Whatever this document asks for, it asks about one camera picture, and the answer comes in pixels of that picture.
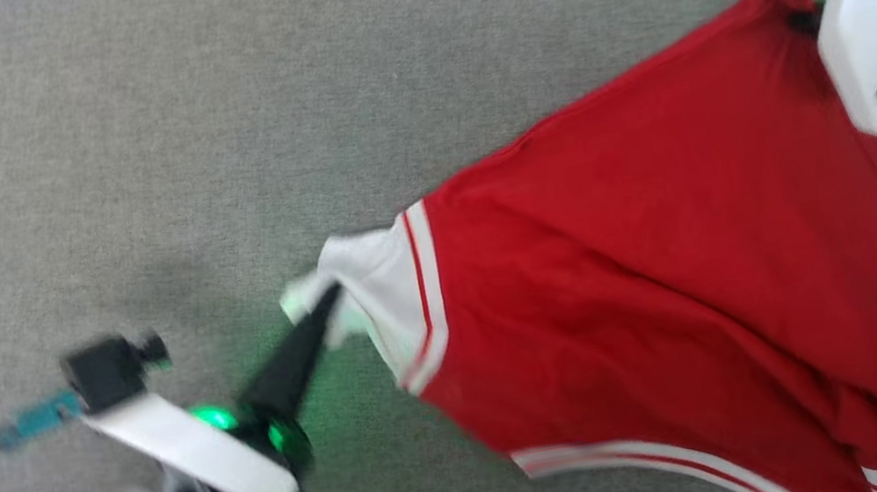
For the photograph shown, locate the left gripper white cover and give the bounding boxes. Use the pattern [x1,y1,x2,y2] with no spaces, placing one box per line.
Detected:
[65,283,381,492]

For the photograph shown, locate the red shirt with white trim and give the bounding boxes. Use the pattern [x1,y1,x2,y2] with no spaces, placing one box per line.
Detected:
[237,0,877,492]

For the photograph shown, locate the grey fabric sofa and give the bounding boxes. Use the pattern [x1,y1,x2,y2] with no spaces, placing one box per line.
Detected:
[0,0,877,492]

